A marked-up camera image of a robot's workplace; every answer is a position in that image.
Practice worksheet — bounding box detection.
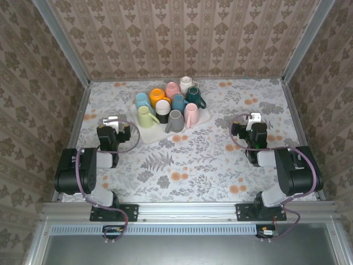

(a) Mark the black mug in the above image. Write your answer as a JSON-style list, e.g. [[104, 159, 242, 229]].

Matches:
[[154, 99, 172, 124]]

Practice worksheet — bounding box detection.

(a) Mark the teal blue mug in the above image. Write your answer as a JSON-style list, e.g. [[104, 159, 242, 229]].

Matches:
[[171, 93, 191, 113]]

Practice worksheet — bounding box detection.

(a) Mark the floral tablecloth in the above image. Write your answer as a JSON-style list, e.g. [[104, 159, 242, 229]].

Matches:
[[61, 78, 318, 204]]

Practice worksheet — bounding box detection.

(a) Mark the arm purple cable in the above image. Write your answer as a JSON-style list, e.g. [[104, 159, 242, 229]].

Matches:
[[230, 113, 318, 241], [74, 120, 141, 243]]

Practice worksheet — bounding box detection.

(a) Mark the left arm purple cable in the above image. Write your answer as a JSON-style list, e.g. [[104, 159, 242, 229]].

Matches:
[[74, 120, 141, 243]]

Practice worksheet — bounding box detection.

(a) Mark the dark green mug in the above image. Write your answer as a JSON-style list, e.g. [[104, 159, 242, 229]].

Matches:
[[185, 86, 207, 110]]

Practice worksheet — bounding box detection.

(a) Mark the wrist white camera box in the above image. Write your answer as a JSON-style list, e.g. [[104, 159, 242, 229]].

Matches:
[[247, 112, 262, 125], [103, 116, 120, 130]]

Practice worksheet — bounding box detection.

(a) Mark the aluminium side rail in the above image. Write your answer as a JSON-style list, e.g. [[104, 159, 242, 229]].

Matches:
[[51, 81, 92, 204], [280, 78, 328, 201]]

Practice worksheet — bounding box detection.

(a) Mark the white mug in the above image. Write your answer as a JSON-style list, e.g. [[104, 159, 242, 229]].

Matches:
[[179, 76, 200, 94]]

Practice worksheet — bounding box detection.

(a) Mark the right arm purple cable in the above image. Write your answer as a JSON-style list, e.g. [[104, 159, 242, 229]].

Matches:
[[230, 113, 318, 241]]

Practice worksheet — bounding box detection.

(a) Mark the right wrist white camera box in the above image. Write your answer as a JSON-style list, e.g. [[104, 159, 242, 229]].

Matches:
[[247, 112, 262, 125]]

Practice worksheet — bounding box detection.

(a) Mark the long aluminium base rail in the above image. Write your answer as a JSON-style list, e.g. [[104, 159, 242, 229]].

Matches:
[[40, 201, 341, 223]]

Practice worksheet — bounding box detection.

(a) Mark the slotted grey cable duct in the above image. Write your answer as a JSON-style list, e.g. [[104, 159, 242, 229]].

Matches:
[[50, 224, 259, 236]]

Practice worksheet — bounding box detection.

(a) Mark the light blue mug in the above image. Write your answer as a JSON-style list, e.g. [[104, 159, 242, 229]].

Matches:
[[135, 92, 156, 114]]

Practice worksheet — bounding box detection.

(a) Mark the small connector board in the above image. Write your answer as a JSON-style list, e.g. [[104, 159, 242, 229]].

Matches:
[[255, 224, 279, 240], [102, 225, 125, 240]]

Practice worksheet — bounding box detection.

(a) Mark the white plastic tray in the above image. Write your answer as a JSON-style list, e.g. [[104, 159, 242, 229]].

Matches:
[[131, 103, 212, 145]]

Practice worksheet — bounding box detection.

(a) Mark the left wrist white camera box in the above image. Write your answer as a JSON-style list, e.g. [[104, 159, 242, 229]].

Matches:
[[103, 116, 120, 130]]

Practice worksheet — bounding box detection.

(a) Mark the aluminium corner post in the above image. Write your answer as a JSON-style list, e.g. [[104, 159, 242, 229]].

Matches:
[[281, 0, 336, 83], [31, 0, 92, 88]]

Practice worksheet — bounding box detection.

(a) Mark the grey metal sheet panel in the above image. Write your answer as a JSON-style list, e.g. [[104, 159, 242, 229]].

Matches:
[[41, 223, 340, 265]]

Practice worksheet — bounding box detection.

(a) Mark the orange mug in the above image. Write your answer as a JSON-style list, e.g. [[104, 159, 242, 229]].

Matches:
[[149, 87, 172, 110]]

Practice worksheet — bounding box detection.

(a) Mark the pink ceramic mug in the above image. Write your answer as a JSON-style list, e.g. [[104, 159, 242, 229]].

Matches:
[[164, 81, 183, 100], [183, 103, 200, 129]]

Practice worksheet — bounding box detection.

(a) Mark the light green mug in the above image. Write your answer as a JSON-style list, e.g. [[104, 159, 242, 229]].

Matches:
[[137, 105, 161, 130]]

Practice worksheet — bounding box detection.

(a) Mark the grey mug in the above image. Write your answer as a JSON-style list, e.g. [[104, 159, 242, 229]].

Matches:
[[164, 109, 185, 134]]

